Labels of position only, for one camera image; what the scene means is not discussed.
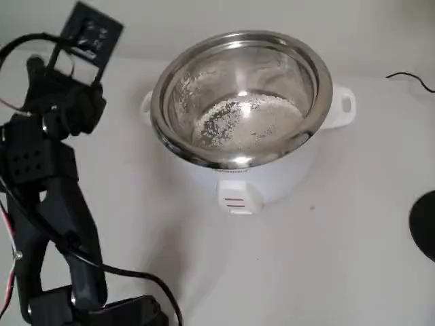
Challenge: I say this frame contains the white rice grains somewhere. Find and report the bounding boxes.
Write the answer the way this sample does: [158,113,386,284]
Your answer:
[192,94,305,152]

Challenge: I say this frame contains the white rice cooker housing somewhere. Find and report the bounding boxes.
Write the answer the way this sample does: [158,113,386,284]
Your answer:
[141,84,357,215]

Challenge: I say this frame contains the stainless steel inner pot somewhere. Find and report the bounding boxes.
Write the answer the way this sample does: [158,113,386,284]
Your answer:
[149,30,333,170]

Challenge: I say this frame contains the black round disc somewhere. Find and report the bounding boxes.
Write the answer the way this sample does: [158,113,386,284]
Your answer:
[408,189,435,262]

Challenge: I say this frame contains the black camera board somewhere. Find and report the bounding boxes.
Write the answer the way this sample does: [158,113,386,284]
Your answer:
[47,1,125,86]

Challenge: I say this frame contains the red and white wires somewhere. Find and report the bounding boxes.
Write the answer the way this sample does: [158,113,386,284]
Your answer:
[0,200,21,293]

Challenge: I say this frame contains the black camera cable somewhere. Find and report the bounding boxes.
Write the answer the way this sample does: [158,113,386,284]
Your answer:
[0,32,184,326]

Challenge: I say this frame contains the thin black cable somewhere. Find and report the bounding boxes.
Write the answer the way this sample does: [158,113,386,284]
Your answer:
[385,71,435,93]

